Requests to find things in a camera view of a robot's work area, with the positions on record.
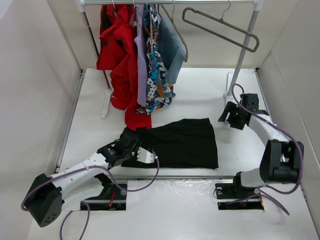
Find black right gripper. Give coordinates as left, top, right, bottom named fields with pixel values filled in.
left=218, top=100, right=246, bottom=130

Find white rack left foot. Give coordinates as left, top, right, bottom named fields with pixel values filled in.
left=100, top=88, right=113, bottom=118

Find lilac garment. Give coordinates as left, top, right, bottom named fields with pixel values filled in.
left=134, top=4, right=148, bottom=107

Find grey hanger with denim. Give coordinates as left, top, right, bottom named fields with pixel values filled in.
left=160, top=1, right=189, bottom=63

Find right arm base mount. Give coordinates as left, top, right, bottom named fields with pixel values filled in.
left=213, top=181, right=264, bottom=211

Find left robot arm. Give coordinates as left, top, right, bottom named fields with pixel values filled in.
left=21, top=130, right=141, bottom=228

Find metal clothes rack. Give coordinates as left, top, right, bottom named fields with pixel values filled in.
left=75, top=0, right=263, bottom=104

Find colourful patterned shorts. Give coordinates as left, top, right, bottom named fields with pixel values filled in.
left=136, top=4, right=175, bottom=115

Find black trousers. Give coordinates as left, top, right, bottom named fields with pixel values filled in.
left=123, top=118, right=219, bottom=170

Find blue denim shorts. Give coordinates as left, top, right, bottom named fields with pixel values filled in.
left=158, top=18, right=186, bottom=85

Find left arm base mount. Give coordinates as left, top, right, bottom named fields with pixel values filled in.
left=84, top=184, right=127, bottom=211

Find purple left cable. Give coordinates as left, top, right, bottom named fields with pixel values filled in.
left=20, top=151, right=161, bottom=240

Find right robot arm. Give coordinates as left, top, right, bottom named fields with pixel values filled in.
left=218, top=93, right=304, bottom=197

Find red jacket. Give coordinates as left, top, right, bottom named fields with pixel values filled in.
left=96, top=4, right=152, bottom=131

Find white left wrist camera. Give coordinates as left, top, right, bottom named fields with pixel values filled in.
left=136, top=147, right=155, bottom=164

